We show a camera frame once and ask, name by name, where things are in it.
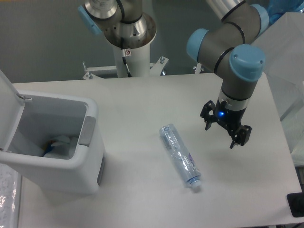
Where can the blue plastic bag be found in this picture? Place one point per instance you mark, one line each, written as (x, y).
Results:
(277, 8)

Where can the clear plastic water bottle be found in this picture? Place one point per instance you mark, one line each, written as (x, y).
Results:
(181, 158)

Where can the white trash can lid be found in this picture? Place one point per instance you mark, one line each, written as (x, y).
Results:
(12, 105)

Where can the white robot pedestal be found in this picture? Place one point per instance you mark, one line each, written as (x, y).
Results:
(134, 59)

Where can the black device at edge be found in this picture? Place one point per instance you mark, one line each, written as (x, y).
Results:
(296, 204)

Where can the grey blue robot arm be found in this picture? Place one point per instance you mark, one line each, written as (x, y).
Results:
(227, 52)

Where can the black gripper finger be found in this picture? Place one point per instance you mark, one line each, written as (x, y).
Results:
(207, 113)
(240, 136)

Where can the clear plastic sheet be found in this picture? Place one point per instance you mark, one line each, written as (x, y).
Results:
(10, 184)

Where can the white trash can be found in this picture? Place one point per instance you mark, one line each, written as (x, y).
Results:
(45, 117)

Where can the white pedestal base frame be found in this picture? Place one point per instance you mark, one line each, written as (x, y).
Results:
(156, 69)

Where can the trash inside can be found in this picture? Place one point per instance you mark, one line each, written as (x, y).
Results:
(61, 147)

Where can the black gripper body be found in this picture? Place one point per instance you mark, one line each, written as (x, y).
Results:
(230, 119)

